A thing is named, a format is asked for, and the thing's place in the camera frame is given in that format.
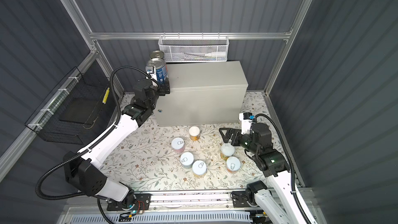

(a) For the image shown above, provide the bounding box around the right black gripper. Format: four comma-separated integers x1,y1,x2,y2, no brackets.
220,126,259,155

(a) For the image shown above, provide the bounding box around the yellow label can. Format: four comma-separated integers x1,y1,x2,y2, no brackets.
192,160,207,178

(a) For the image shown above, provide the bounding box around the pink label can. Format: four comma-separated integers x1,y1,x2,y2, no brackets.
171,137,185,153

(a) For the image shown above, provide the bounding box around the black corrugated cable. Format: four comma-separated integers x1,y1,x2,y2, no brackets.
35,66,153,201
253,113,313,224

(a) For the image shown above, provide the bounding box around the white perforated cable tray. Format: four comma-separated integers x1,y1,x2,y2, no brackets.
69,211,252,224

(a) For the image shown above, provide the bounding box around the right black corrugated cable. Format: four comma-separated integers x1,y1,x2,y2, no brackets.
253,113,313,224

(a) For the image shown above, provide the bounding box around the white wire mesh basket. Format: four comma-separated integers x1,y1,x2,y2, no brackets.
158,37,230,63

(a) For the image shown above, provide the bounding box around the grey metal cabinet box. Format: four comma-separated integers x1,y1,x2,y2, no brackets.
154,61,248,127

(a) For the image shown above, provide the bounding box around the green label can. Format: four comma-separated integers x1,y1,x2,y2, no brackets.
180,151,194,170

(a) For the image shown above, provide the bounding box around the dark tomato tin can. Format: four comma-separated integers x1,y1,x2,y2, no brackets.
150,50,164,59

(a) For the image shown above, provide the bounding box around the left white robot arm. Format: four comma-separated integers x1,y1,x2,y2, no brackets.
64,79,164,202

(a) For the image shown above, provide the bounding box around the black wire mesh basket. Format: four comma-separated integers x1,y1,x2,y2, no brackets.
25,63,116,145

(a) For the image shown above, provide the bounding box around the orange label can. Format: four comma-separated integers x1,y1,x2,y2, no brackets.
226,156,241,174

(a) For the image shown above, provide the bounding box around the white tube in basket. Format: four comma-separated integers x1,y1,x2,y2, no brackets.
204,51,228,60

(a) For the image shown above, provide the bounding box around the floral patterned mat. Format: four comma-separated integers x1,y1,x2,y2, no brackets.
83,91,282,193

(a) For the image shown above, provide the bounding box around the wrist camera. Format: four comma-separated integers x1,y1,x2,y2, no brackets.
239,112,255,134
146,65,157,80

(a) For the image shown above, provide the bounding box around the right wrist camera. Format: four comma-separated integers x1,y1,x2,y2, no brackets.
239,112,255,134

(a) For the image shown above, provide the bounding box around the left black corrugated cable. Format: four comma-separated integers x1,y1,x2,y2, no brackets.
35,66,153,201

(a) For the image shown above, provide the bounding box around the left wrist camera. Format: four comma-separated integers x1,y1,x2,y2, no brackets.
146,65,157,80

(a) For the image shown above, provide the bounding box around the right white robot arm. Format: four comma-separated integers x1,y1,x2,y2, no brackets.
219,123,317,224

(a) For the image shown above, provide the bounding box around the yellow green can plastic lid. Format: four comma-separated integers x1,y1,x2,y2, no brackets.
220,143,235,161

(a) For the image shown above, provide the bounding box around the orange fruit can white lid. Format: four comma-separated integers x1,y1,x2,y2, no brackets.
189,126,201,141

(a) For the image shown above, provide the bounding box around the blue label tin can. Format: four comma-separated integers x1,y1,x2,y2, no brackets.
146,59,168,83

